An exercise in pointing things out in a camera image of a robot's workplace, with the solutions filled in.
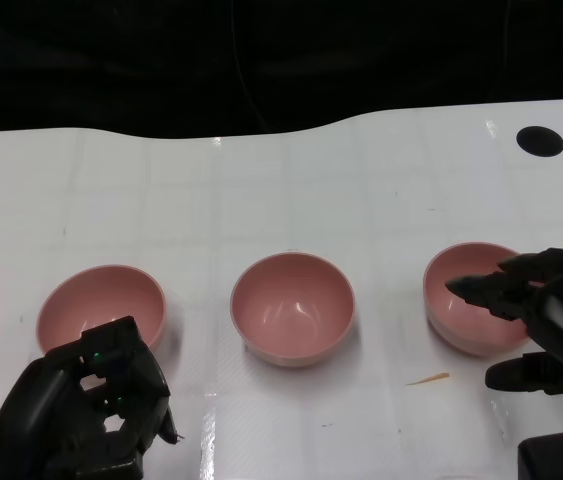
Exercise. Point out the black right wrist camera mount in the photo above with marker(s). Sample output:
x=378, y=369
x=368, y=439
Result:
x=561, y=457

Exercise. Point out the black round table grommet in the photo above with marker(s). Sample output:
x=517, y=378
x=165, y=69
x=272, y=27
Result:
x=540, y=141

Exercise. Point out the thin orange sliver scrap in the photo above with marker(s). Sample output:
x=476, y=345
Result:
x=428, y=379

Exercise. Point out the black backdrop cloth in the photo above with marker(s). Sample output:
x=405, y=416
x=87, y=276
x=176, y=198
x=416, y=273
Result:
x=111, y=65

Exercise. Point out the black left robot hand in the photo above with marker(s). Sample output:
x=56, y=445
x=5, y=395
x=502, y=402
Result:
x=36, y=410

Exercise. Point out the pink plastic bowl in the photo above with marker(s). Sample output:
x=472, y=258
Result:
x=291, y=310
x=461, y=327
x=101, y=300

